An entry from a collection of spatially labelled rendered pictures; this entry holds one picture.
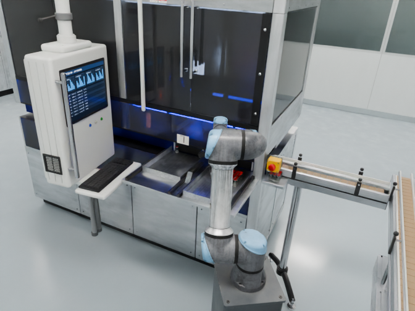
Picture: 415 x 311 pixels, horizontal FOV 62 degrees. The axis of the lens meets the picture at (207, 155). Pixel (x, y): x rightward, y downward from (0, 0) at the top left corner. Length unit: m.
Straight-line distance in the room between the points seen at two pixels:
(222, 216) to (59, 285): 1.63
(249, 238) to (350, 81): 5.32
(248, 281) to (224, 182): 0.42
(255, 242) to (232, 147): 0.39
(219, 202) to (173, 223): 1.25
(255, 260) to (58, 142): 1.23
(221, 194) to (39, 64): 1.14
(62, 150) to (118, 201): 0.88
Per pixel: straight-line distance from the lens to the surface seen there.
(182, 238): 2.62
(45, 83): 1.97
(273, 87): 1.87
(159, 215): 2.61
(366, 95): 6.55
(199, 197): 1.83
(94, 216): 2.67
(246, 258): 1.43
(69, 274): 2.80
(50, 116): 2.02
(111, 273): 2.74
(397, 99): 6.57
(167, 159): 2.25
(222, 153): 1.30
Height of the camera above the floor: 1.92
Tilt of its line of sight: 27 degrees down
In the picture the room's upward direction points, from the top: 3 degrees clockwise
